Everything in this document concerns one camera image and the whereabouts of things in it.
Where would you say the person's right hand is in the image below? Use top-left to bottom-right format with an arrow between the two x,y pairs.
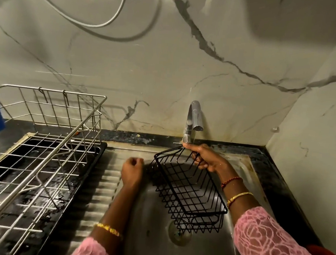
180,142 -> 234,182

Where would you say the person's left hand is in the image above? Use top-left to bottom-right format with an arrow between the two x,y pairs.
120,156 -> 145,189

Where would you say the black wire basket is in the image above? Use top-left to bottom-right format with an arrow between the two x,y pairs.
145,144 -> 232,236

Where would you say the person's right forearm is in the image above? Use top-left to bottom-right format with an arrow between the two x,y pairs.
213,167 -> 264,228

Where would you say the person's left forearm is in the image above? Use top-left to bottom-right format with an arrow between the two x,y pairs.
89,181 -> 140,255

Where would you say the chrome sink faucet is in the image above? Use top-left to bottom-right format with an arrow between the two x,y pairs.
182,100 -> 206,146

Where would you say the black drip tray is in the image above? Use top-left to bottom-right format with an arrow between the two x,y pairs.
0,134 -> 108,255

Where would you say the gold bangle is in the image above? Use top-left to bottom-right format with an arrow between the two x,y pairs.
94,222 -> 123,239
226,191 -> 254,210

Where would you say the stainless steel sink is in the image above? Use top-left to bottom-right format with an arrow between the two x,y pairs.
64,139 -> 271,255

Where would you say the round sink drain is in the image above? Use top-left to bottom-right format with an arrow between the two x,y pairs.
168,218 -> 193,247

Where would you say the pink lace sleeve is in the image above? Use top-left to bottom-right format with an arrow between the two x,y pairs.
232,205 -> 336,255
67,235 -> 114,255

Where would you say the red thread bracelet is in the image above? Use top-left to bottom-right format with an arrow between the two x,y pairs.
221,176 -> 243,191

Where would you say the steel wire dish rack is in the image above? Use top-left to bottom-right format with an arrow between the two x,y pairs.
0,84 -> 108,255

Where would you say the white cable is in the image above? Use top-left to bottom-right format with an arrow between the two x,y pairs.
22,0 -> 128,31

